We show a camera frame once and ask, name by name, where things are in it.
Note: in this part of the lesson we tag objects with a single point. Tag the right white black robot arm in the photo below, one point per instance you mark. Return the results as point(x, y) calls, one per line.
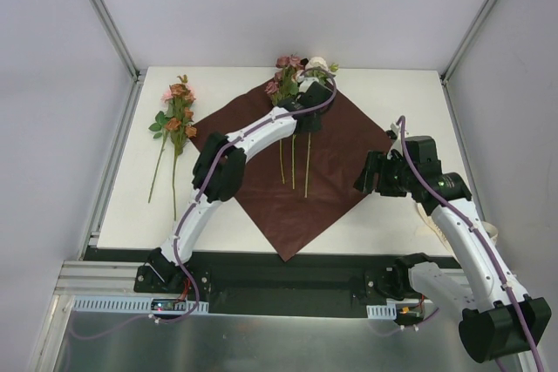
point(495, 315)

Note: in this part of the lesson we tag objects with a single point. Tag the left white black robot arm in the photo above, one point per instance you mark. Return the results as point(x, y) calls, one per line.
point(219, 172)

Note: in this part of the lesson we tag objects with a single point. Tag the right aluminium frame post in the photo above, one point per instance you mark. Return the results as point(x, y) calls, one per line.
point(467, 40)

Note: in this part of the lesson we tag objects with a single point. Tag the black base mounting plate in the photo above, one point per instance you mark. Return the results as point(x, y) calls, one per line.
point(333, 303)

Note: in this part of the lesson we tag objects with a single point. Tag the dark red wrapping cloth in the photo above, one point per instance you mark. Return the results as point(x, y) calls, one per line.
point(287, 219)

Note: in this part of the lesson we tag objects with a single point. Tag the light pink rose stem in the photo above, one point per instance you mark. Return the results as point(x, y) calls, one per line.
point(293, 162)

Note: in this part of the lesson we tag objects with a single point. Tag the white rose stem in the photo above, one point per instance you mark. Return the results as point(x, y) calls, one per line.
point(315, 67)

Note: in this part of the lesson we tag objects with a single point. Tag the right white cable duct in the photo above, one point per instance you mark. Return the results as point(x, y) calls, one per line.
point(387, 312)

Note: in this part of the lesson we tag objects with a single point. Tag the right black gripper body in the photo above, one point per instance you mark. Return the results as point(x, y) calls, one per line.
point(374, 172)

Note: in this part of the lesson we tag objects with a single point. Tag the aluminium front rail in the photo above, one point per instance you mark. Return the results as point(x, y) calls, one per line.
point(96, 274)

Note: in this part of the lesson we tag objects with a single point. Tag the small pink rose stem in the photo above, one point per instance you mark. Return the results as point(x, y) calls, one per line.
point(159, 130)

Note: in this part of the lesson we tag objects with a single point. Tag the white cable duct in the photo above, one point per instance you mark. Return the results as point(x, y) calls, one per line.
point(137, 305)
point(387, 312)

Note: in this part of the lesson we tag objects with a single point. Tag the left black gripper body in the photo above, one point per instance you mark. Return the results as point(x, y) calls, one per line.
point(309, 124)

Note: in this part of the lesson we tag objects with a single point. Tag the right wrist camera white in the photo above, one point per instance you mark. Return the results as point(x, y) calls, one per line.
point(396, 134)

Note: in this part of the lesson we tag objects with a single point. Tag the aluminium frame post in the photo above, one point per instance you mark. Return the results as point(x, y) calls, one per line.
point(118, 43)
point(467, 40)

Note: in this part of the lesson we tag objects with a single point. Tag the cream printed ribbon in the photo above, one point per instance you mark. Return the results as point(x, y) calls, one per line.
point(436, 228)

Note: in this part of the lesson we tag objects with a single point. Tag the left aluminium frame post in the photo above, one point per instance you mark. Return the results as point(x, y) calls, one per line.
point(118, 43)

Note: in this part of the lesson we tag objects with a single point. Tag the orange brown rose stem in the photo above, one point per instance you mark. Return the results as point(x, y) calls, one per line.
point(180, 124)

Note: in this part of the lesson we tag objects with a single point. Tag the mauve rose stem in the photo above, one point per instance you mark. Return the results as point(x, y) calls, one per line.
point(283, 86)

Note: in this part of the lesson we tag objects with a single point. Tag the left white cable duct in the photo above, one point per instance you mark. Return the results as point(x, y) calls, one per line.
point(137, 305)

